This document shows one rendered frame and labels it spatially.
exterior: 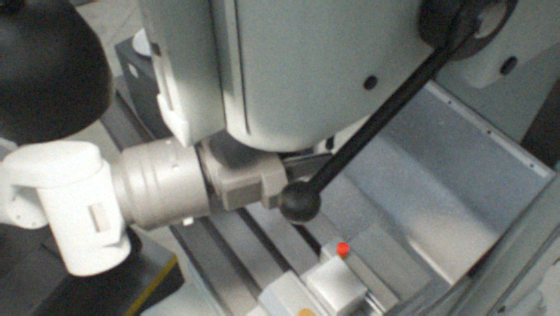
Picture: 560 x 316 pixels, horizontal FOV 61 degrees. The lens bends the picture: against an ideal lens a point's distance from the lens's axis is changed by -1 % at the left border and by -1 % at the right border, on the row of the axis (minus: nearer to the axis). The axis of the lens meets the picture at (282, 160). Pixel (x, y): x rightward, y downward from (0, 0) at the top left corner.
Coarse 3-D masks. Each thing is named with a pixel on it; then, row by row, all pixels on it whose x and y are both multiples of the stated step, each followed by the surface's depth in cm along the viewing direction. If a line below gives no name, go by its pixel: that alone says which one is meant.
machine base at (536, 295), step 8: (536, 288) 151; (528, 296) 150; (536, 296) 150; (544, 296) 152; (520, 304) 148; (528, 304) 148; (536, 304) 148; (544, 304) 150; (512, 312) 146; (520, 312) 146; (528, 312) 147; (536, 312) 150; (544, 312) 154
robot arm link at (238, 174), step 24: (168, 144) 47; (216, 144) 49; (240, 144) 49; (168, 168) 45; (192, 168) 46; (216, 168) 47; (240, 168) 47; (264, 168) 47; (168, 192) 45; (192, 192) 46; (216, 192) 48; (240, 192) 48; (264, 192) 47; (192, 216) 48
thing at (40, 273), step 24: (0, 240) 120; (24, 240) 120; (48, 240) 116; (0, 264) 116; (24, 264) 114; (48, 264) 114; (120, 264) 128; (0, 288) 110; (24, 288) 110; (48, 288) 110; (72, 288) 114; (96, 288) 123; (0, 312) 106; (24, 312) 106; (48, 312) 110; (72, 312) 118
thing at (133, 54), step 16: (128, 48) 84; (144, 48) 82; (128, 64) 84; (144, 64) 81; (128, 80) 90; (144, 80) 82; (144, 96) 88; (144, 112) 93; (160, 112) 86; (160, 128) 91
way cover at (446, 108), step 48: (432, 96) 83; (384, 144) 92; (432, 144) 85; (480, 144) 78; (336, 192) 95; (384, 192) 90; (432, 192) 85; (480, 192) 79; (528, 192) 74; (432, 240) 84; (480, 240) 80; (432, 288) 82
